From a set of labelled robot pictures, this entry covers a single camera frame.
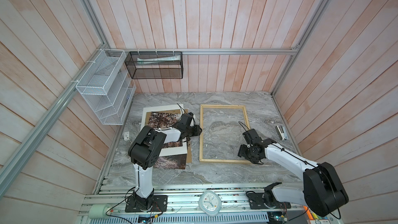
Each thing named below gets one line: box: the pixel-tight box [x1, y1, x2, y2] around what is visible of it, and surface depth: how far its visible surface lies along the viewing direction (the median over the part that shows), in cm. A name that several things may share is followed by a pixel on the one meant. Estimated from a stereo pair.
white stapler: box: [275, 125, 288, 141], surface depth 99 cm
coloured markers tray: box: [302, 205, 331, 224], surface depth 70 cm
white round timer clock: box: [198, 190, 222, 217], surface depth 73 cm
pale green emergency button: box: [89, 204, 109, 219], surface depth 66 cm
